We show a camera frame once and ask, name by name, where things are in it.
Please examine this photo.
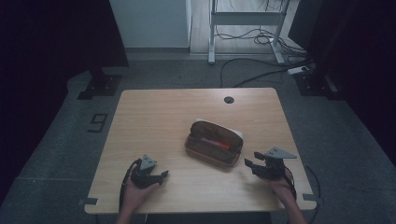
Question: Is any long black floor cable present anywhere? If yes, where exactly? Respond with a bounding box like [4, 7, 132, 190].
[219, 57, 315, 89]

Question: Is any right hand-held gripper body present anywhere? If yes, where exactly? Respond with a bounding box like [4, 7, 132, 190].
[260, 147, 298, 181]

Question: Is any dark curtain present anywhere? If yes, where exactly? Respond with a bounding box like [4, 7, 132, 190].
[0, 0, 130, 206]
[287, 0, 396, 166]

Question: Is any person's left hand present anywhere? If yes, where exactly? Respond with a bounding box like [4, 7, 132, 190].
[120, 166, 161, 214]

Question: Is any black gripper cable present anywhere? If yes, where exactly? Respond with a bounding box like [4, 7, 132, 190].
[118, 158, 142, 213]
[278, 164, 298, 204]

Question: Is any person's right hand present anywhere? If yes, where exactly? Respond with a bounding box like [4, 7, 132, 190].
[268, 169, 297, 206]

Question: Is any black stand base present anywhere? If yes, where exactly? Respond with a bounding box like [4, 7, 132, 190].
[293, 69, 344, 101]
[77, 66, 122, 101]

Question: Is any white power strip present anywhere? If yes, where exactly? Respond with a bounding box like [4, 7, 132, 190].
[286, 65, 310, 76]

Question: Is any orange and white pen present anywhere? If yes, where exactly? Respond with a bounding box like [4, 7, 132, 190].
[201, 137, 232, 150]

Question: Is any white desk frame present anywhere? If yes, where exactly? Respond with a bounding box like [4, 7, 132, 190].
[207, 0, 292, 65]

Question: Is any tangle of black floor cables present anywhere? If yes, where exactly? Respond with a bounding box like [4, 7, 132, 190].
[214, 25, 308, 58]

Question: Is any brown pencil case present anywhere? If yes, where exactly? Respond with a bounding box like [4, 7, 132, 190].
[184, 118, 245, 169]

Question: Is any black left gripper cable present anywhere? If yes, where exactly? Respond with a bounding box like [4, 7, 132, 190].
[118, 158, 142, 213]

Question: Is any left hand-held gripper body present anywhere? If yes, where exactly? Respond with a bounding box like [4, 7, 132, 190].
[130, 154, 159, 190]

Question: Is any black cable beside table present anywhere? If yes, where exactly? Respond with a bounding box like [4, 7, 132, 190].
[304, 164, 323, 224]

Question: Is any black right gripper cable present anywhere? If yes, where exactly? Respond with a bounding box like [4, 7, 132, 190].
[278, 164, 298, 204]

